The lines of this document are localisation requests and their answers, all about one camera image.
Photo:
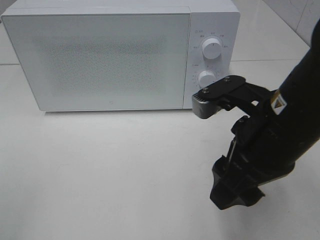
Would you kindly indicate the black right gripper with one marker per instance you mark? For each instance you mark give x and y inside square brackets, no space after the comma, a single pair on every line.
[251,159]

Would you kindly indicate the white timer knob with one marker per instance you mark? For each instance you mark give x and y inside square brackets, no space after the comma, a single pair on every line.
[206,78]

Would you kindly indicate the white microwave door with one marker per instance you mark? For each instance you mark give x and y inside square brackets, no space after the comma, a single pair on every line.
[102,62]

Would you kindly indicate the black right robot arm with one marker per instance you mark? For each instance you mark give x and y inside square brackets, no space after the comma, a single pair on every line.
[277,128]

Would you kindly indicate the white upper power knob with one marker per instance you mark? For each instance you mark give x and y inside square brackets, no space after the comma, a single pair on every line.
[211,48]

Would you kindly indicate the white microwave oven body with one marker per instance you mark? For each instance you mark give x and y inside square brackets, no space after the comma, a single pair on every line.
[207,18]

